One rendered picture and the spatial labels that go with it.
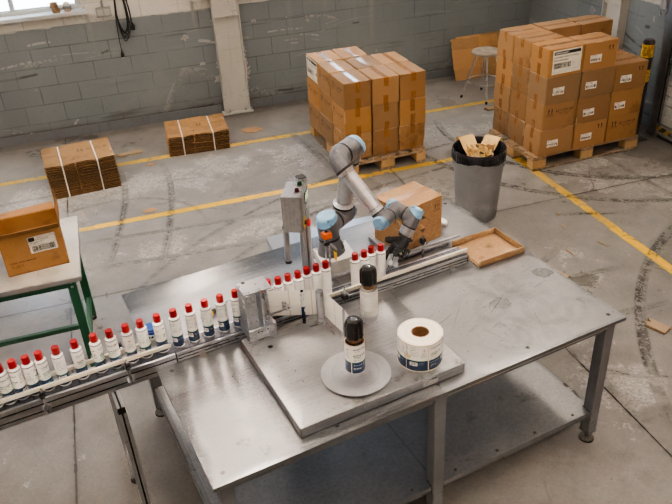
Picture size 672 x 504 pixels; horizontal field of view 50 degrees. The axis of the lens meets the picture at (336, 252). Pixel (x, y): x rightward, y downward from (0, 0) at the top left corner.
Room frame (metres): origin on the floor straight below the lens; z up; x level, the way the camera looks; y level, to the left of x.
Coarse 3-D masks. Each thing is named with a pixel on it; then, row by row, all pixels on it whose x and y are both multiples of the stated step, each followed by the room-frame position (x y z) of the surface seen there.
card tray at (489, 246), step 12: (492, 228) 3.64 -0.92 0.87; (456, 240) 3.53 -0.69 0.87; (468, 240) 3.57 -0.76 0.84; (480, 240) 3.57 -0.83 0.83; (492, 240) 3.56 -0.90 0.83; (504, 240) 3.56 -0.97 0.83; (468, 252) 3.45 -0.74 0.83; (480, 252) 3.44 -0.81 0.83; (492, 252) 3.43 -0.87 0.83; (504, 252) 3.43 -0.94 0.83; (516, 252) 3.40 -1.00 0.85; (480, 264) 3.29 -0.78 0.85
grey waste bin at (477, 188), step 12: (456, 168) 5.34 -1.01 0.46; (468, 168) 5.24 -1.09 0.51; (480, 168) 5.20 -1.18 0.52; (492, 168) 5.21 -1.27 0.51; (456, 180) 5.35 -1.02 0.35; (468, 180) 5.25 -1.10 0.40; (480, 180) 5.21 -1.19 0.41; (492, 180) 5.22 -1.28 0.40; (456, 192) 5.36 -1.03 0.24; (468, 192) 5.25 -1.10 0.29; (480, 192) 5.22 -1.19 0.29; (492, 192) 5.24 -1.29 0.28; (468, 204) 5.26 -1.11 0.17; (480, 204) 5.23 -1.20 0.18; (492, 204) 5.26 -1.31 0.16; (480, 216) 5.23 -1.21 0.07; (492, 216) 5.27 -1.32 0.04
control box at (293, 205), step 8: (288, 184) 3.12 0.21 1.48; (296, 184) 3.12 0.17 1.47; (304, 184) 3.12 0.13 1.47; (288, 192) 3.04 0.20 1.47; (280, 200) 3.00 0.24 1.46; (288, 200) 2.99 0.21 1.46; (296, 200) 2.98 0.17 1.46; (304, 200) 3.05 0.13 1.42; (288, 208) 2.99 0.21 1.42; (296, 208) 2.99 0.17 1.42; (304, 208) 3.04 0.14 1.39; (288, 216) 2.99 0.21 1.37; (296, 216) 2.99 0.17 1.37; (304, 216) 3.02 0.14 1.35; (288, 224) 2.99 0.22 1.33; (296, 224) 2.99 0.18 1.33; (304, 224) 3.00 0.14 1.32; (296, 232) 2.99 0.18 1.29
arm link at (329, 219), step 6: (330, 210) 3.45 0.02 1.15; (318, 216) 3.41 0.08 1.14; (324, 216) 3.40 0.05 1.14; (330, 216) 3.39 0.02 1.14; (336, 216) 3.40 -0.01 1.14; (318, 222) 3.38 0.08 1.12; (324, 222) 3.36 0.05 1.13; (330, 222) 3.36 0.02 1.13; (336, 222) 3.39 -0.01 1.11; (342, 222) 3.43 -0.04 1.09; (318, 228) 3.38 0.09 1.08; (324, 228) 3.36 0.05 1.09; (330, 228) 3.36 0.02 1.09; (336, 228) 3.38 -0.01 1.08; (318, 234) 3.39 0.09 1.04; (336, 234) 3.37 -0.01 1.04; (330, 240) 3.35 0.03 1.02
